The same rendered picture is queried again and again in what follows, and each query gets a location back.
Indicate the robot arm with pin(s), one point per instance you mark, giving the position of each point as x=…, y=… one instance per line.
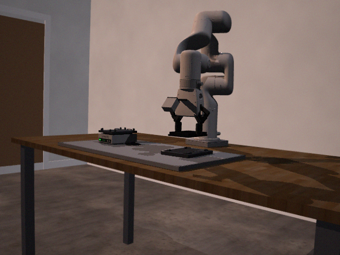
x=190, y=63

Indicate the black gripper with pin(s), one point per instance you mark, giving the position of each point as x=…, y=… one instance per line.
x=190, y=108

